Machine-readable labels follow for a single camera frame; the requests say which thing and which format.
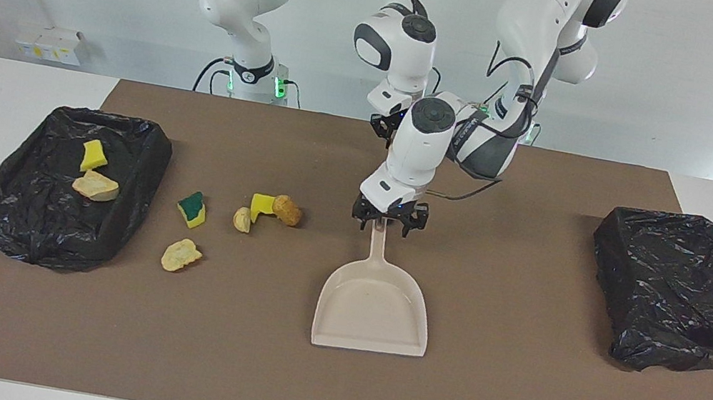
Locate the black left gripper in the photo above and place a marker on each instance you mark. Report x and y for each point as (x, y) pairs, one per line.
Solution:
(391, 211)

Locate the brown table mat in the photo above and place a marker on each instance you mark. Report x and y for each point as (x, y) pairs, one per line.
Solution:
(326, 383)

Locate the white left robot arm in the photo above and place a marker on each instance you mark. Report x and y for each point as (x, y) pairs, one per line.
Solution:
(419, 152)

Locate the lumpy pale yellow bread chunk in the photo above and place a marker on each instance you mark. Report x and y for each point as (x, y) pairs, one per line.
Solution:
(179, 256)

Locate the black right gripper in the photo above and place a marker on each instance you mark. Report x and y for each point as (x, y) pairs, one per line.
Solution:
(383, 126)

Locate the orange striped bread piece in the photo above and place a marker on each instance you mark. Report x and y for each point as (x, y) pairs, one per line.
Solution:
(96, 187)

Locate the white wall socket box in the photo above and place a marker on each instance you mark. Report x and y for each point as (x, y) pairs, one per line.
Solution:
(49, 44)

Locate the brown round bread roll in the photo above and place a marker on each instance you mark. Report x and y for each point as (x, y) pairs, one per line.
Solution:
(287, 210)

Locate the green topped yellow sponge piece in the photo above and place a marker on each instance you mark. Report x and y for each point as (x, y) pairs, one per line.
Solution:
(192, 210)

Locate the small yellow sponge wedge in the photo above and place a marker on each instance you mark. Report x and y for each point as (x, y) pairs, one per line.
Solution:
(93, 157)

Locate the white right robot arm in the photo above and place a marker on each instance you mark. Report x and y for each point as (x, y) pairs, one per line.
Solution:
(245, 0)

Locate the ridged pale bread piece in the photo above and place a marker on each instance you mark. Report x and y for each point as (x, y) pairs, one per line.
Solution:
(242, 219)

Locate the black bag lined bin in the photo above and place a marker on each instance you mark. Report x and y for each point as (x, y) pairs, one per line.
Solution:
(37, 204)
(673, 296)

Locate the yellow notched sponge piece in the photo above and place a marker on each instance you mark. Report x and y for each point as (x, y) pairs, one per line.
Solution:
(261, 204)

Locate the beige plastic dustpan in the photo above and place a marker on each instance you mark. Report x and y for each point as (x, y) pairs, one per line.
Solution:
(374, 311)

